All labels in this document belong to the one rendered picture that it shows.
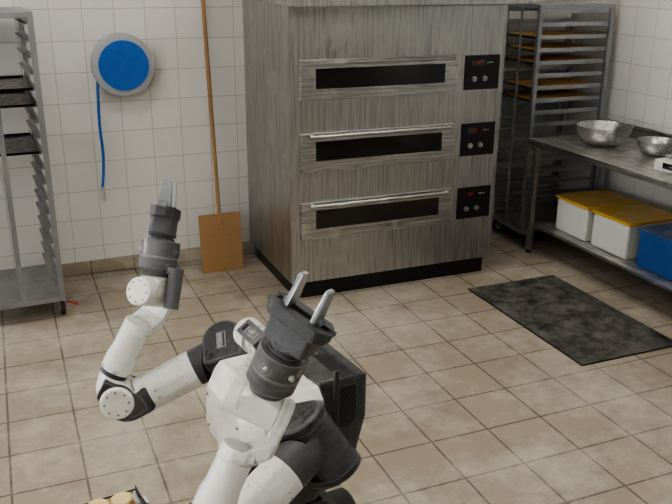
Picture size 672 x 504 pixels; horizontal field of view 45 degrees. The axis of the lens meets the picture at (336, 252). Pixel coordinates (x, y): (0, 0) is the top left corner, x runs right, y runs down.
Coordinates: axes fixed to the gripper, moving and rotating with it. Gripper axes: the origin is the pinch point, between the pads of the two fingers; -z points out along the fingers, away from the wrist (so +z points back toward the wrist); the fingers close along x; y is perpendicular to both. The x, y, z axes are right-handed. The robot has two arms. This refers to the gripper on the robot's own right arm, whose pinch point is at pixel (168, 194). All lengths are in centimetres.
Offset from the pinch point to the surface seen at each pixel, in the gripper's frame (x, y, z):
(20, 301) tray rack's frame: -303, 138, 47
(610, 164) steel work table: -320, -213, -89
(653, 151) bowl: -333, -245, -104
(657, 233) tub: -313, -246, -48
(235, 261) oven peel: -392, 23, 4
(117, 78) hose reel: -332, 109, -102
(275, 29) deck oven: -295, 9, -137
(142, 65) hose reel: -335, 95, -114
